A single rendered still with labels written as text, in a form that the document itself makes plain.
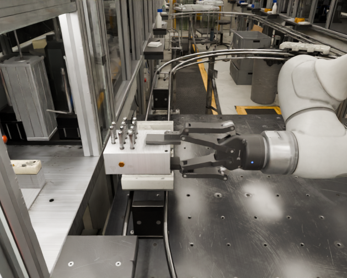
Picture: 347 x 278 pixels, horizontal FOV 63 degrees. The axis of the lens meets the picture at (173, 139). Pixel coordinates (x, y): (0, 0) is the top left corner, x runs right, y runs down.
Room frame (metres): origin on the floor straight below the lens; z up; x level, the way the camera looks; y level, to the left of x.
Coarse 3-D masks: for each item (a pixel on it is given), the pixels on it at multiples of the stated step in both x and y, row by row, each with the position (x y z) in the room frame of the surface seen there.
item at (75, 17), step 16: (80, 0) 0.71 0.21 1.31; (64, 16) 0.67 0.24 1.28; (80, 16) 0.69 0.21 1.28; (64, 32) 0.67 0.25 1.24; (80, 32) 0.68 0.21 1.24; (80, 48) 0.68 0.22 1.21; (80, 64) 0.67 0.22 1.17; (80, 112) 0.68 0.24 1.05; (96, 112) 0.70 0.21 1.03; (80, 128) 0.67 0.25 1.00; (96, 128) 0.68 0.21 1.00; (0, 144) 0.29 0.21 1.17; (96, 144) 0.68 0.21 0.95; (0, 176) 0.27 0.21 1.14; (16, 176) 0.30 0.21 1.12; (0, 192) 0.26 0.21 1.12; (16, 192) 0.29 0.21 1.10; (16, 224) 0.27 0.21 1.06; (16, 240) 0.26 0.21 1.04; (32, 240) 0.29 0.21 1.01; (32, 272) 0.27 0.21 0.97; (48, 272) 0.30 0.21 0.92
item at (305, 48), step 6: (288, 42) 2.51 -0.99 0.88; (294, 42) 2.48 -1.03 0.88; (282, 48) 2.40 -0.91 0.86; (288, 48) 2.45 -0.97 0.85; (294, 48) 2.35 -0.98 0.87; (300, 48) 2.40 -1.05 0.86; (306, 48) 2.37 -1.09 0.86; (312, 48) 2.28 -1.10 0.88; (318, 48) 2.34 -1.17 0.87; (324, 48) 2.28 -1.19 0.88; (294, 54) 2.35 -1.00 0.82; (300, 54) 2.33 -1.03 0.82; (306, 54) 2.31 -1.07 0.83; (312, 54) 2.28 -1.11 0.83; (324, 54) 2.23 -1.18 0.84
